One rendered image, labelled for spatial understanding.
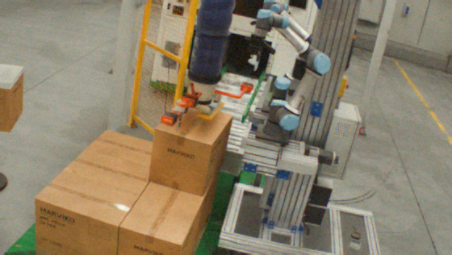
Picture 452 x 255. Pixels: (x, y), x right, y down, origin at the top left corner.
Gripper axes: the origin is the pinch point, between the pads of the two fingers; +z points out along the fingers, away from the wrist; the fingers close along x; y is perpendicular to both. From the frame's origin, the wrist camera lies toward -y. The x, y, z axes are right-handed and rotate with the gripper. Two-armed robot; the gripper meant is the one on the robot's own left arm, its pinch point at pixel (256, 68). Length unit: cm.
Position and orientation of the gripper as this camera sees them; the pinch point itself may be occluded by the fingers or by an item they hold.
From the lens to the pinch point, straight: 292.1
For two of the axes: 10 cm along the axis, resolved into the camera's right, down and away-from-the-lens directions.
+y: -9.7, -2.3, 0.6
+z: -1.9, 9.0, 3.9
